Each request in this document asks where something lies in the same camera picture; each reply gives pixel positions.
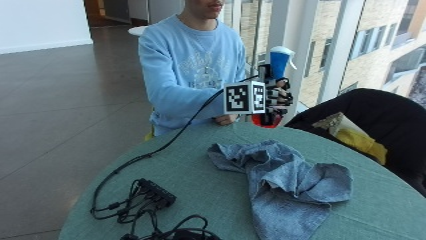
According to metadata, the blue and red spray bottle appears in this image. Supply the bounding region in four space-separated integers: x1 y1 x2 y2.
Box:
250 45 298 130

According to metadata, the white marker cube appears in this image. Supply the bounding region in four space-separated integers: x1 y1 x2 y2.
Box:
222 80 267 115

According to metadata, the white window pillar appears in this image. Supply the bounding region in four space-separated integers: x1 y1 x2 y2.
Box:
264 0 319 126

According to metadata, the yellow and beige bag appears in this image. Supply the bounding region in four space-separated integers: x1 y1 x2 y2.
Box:
310 111 388 166

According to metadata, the the person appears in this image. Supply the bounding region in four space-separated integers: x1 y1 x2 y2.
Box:
136 0 247 137

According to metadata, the black chair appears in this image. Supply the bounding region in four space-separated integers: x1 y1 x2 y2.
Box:
283 87 426 198

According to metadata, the blue-grey cloth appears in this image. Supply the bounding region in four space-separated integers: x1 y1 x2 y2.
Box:
206 139 353 240

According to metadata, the green tablecloth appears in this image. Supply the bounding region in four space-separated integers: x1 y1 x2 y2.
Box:
57 121 426 240

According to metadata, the white round table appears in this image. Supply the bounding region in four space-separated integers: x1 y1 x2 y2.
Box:
126 25 150 37

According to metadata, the black hub box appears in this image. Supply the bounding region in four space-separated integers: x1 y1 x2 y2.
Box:
131 178 178 210

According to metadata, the long black glove cable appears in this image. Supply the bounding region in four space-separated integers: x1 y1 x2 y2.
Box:
89 74 260 218

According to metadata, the bundle of black cables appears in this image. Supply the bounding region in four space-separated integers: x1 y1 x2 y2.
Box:
115 181 223 240

